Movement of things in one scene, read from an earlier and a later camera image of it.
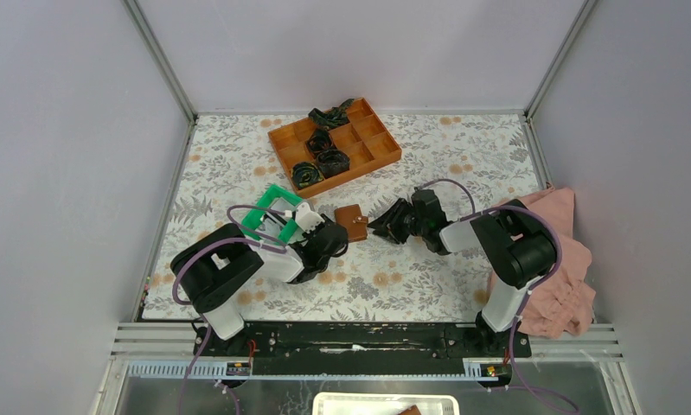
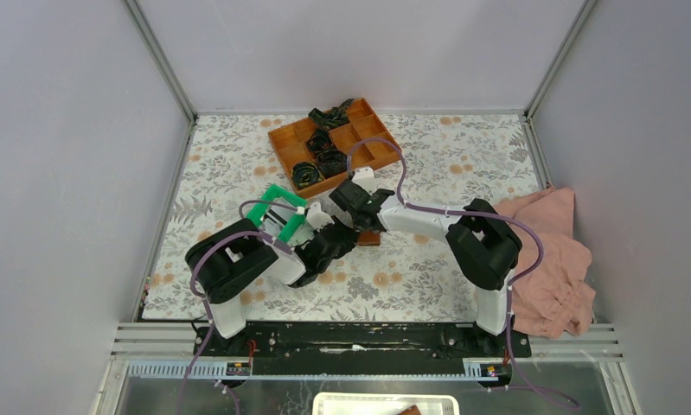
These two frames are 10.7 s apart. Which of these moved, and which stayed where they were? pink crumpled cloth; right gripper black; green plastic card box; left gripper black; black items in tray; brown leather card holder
Moved: right gripper black; brown leather card holder
Stayed: green plastic card box; left gripper black; pink crumpled cloth; black items in tray
